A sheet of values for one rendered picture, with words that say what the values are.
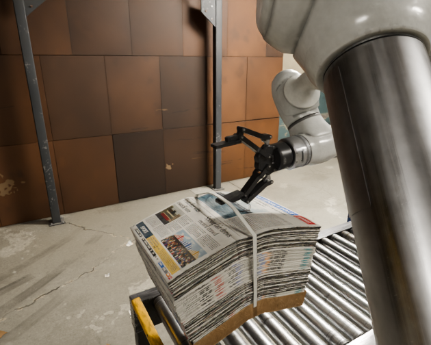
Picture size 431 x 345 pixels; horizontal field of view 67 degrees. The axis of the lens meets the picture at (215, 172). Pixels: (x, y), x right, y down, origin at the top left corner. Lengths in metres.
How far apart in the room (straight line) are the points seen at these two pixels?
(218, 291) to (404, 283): 0.52
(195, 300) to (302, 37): 0.55
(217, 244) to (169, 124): 3.21
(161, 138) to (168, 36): 1.11
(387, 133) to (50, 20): 3.40
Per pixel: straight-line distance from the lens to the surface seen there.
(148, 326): 1.07
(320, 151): 0.93
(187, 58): 3.90
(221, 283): 0.75
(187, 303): 0.74
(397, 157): 0.30
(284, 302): 0.91
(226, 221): 0.80
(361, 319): 1.19
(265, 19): 0.40
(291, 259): 0.85
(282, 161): 0.86
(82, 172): 3.73
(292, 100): 0.93
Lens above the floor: 1.55
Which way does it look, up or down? 19 degrees down
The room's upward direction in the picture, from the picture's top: straight up
